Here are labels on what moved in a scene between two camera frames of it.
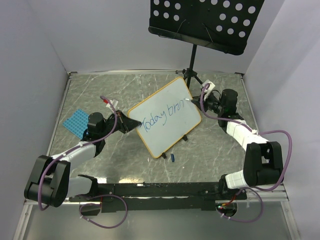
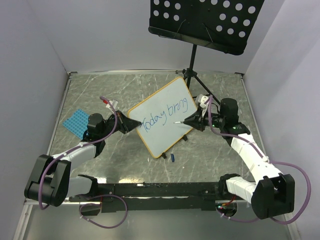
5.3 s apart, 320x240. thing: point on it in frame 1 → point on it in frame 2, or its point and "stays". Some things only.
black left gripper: [126, 124] stays
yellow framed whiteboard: [166, 116] stays
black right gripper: [196, 101] → [196, 120]
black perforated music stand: [224, 25] stays
